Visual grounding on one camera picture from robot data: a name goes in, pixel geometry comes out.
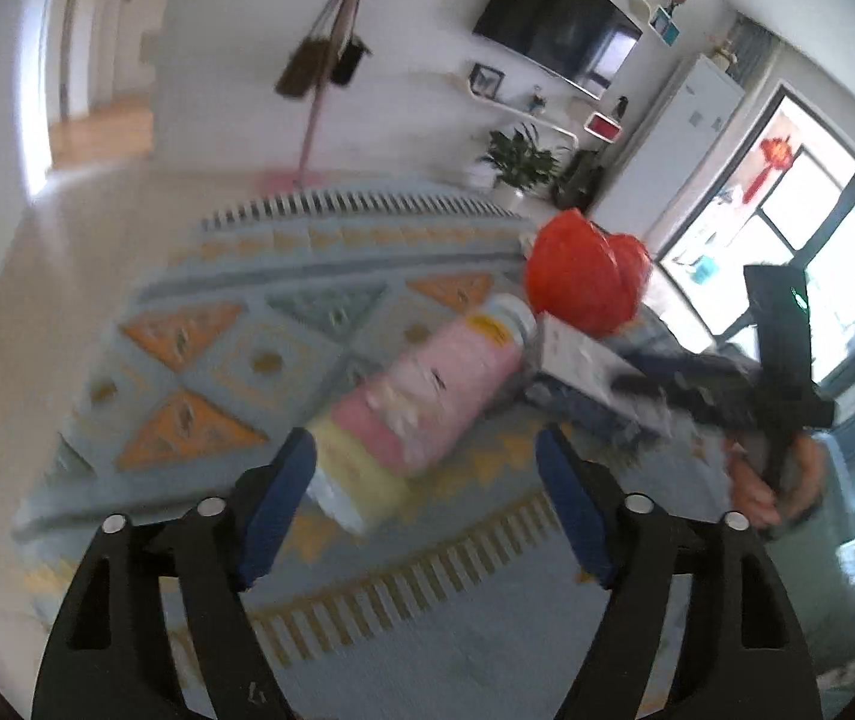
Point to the small black bag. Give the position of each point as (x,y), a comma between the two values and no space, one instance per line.
(348,60)

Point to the potted green plant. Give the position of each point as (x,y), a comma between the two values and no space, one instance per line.
(521,165)

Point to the glass sliding door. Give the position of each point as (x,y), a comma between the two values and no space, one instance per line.
(832,225)

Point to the pink and yellow bottle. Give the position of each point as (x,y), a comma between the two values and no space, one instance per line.
(435,397)

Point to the red knot decoration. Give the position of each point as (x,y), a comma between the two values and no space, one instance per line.
(776,154)

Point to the red oval box shelf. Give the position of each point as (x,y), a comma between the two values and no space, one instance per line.
(601,127)

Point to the small blue wall box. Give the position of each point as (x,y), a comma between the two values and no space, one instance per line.
(666,26)

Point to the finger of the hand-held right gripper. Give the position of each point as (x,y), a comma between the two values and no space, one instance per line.
(697,394)

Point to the pink wooden coat rack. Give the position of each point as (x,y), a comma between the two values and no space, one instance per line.
(337,45)

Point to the brown tote bag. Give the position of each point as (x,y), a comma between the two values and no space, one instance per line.
(307,64)

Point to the patterned grey rug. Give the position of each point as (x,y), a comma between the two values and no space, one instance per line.
(247,360)

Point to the black picture frame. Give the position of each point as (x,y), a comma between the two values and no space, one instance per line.
(487,81)

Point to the low white wall shelf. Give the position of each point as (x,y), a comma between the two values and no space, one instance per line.
(525,109)

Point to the flower pot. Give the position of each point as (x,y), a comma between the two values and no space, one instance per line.
(727,52)

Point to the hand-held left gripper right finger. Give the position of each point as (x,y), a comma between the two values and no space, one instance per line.
(570,510)

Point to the small pen holder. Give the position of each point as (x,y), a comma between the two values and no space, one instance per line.
(537,103)

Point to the blue and white carton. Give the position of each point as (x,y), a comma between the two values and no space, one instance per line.
(585,367)

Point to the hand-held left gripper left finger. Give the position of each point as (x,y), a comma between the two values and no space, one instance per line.
(277,510)

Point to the black flat television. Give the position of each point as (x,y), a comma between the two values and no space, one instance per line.
(555,19)

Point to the person's right hand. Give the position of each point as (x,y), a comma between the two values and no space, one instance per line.
(753,491)

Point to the grey curtain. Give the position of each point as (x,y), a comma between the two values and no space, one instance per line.
(753,45)

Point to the teal bucket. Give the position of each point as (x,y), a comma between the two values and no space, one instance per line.
(706,266)

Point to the white standing air conditioner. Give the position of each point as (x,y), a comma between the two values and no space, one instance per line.
(675,135)

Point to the black guitar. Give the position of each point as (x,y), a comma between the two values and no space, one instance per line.
(579,180)

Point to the white hallway door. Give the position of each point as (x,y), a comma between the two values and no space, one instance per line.
(108,7)

